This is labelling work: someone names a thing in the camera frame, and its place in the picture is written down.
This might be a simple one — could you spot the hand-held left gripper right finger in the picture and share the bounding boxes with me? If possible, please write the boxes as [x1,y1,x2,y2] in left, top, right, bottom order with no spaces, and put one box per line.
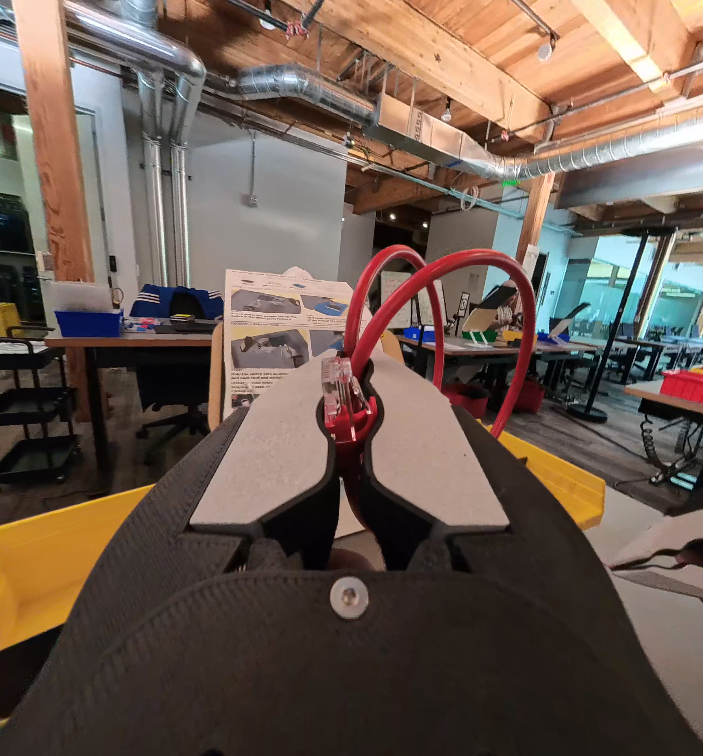
[359,354,511,571]

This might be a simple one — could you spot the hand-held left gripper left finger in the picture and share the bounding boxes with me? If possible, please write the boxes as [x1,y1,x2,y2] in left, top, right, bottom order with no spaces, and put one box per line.
[189,354,342,571]

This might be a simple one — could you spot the red ethernet cable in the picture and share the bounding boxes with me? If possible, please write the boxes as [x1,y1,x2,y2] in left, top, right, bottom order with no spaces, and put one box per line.
[321,245,537,473]

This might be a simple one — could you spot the red plastic bin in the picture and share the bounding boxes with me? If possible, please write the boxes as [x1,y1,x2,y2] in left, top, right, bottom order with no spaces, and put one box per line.
[512,380,546,414]
[660,367,703,410]
[446,383,490,419]

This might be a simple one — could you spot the long work table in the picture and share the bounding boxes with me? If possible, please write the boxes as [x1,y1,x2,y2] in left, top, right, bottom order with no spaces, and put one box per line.
[396,334,600,402]

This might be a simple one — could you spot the black office chair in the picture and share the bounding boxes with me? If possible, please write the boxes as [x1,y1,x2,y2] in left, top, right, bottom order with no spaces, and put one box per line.
[134,354,212,467]

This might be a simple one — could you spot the printed instruction sheet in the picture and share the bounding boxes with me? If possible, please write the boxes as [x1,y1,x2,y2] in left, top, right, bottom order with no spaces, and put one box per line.
[223,269,358,421]

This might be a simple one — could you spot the black and wooden document stand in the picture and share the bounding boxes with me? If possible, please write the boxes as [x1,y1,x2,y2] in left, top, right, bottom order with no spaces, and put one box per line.
[462,283,518,343]

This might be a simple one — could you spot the whiteboard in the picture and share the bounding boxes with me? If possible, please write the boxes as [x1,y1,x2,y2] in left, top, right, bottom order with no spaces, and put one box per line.
[380,271,448,329]

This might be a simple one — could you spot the brown wooden desk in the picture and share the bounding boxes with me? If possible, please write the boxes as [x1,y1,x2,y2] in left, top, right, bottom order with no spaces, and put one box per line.
[44,331,218,497]

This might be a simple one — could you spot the blue striped jacket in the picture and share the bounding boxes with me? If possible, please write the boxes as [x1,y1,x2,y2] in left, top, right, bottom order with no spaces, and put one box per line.
[129,285,225,322]

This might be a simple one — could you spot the black rolling cart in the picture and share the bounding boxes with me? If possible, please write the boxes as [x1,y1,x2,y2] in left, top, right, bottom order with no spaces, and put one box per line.
[0,338,82,486]

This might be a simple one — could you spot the wooden post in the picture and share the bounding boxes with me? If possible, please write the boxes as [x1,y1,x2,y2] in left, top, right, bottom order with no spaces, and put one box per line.
[516,172,556,267]
[12,0,95,423]

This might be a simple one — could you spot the silver ventilation duct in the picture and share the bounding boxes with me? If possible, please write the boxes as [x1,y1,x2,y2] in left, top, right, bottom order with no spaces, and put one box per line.
[236,64,703,181]

